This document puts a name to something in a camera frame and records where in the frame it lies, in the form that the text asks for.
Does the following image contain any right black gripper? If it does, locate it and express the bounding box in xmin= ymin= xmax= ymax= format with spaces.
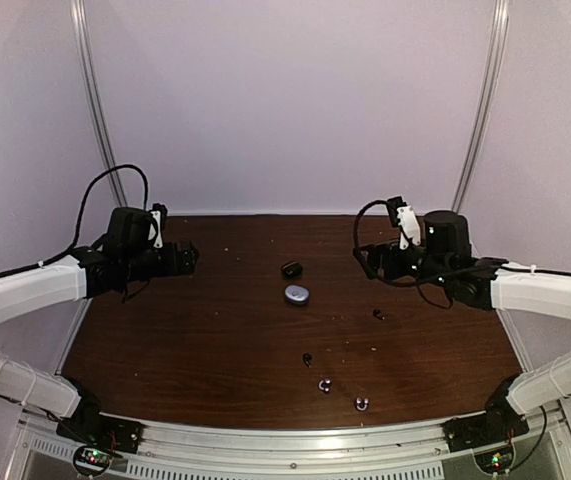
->
xmin=353 ymin=237 xmax=453 ymax=289

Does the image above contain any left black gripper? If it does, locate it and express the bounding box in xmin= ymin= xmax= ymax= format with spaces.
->
xmin=122 ymin=239 xmax=199 ymax=283

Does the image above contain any purple earbud charging case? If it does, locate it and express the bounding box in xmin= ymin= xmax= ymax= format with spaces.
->
xmin=284 ymin=285 xmax=311 ymax=305

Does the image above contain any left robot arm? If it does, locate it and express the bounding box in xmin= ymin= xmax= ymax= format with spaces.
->
xmin=0 ymin=204 xmax=199 ymax=444

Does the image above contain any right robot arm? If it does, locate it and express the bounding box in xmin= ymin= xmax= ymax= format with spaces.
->
xmin=352 ymin=198 xmax=571 ymax=442

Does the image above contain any black earbud charging case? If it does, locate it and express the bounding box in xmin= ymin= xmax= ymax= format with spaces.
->
xmin=281 ymin=261 xmax=303 ymax=278

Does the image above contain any left black cable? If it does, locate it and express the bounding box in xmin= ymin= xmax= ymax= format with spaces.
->
xmin=0 ymin=164 xmax=150 ymax=291

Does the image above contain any aluminium front rail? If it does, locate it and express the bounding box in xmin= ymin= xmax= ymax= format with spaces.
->
xmin=12 ymin=399 xmax=571 ymax=480

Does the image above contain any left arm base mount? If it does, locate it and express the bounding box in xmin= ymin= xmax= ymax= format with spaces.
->
xmin=56 ymin=415 xmax=143 ymax=478

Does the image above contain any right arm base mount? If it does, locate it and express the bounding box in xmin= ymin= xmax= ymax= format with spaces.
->
xmin=442 ymin=413 xmax=529 ymax=476

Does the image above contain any left aluminium post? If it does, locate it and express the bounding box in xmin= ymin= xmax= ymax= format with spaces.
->
xmin=68 ymin=0 xmax=129 ymax=211

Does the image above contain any aluminium post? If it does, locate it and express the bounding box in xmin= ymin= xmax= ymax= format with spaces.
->
xmin=68 ymin=0 xmax=129 ymax=211
xmin=452 ymin=0 xmax=510 ymax=213

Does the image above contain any right aluminium post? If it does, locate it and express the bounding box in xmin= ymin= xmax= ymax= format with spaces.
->
xmin=452 ymin=0 xmax=510 ymax=213

